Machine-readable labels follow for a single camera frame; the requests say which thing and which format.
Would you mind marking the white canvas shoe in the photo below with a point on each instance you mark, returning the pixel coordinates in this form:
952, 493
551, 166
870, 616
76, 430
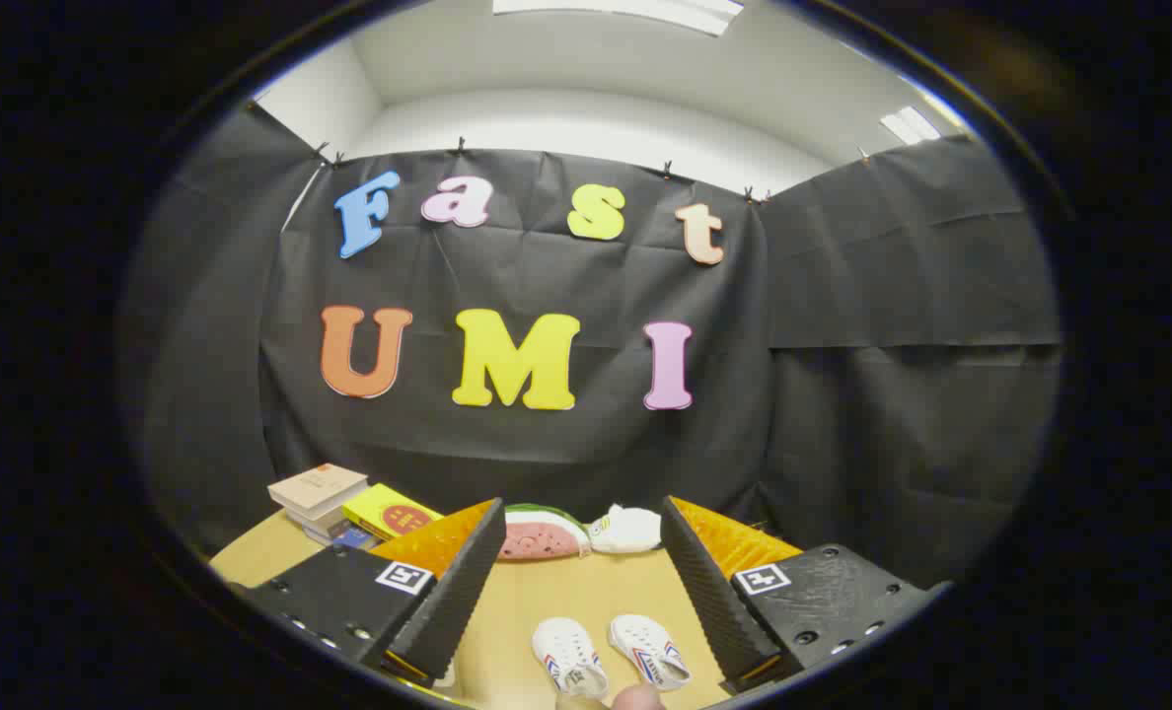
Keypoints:
647, 646
566, 651

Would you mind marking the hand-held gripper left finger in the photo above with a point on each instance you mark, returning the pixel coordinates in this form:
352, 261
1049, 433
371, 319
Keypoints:
458, 592

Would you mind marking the beige book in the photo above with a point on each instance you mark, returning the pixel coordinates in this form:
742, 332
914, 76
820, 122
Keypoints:
315, 485

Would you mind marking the small ceiling light panel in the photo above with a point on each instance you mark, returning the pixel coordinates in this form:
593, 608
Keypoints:
910, 124

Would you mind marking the long ceiling light panel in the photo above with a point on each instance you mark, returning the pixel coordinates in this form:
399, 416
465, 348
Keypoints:
625, 10

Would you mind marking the blue book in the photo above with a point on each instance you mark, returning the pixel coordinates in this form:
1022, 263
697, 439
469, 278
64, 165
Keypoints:
354, 538

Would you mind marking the watermelon slice plush toy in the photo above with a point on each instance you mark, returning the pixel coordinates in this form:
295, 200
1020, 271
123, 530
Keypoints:
542, 537

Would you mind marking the white plush toy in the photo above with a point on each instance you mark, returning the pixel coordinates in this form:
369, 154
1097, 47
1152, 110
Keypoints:
627, 531

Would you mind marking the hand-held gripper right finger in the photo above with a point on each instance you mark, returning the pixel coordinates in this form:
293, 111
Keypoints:
709, 592

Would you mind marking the yellow book with red circle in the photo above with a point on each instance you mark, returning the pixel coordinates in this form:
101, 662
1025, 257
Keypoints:
389, 513

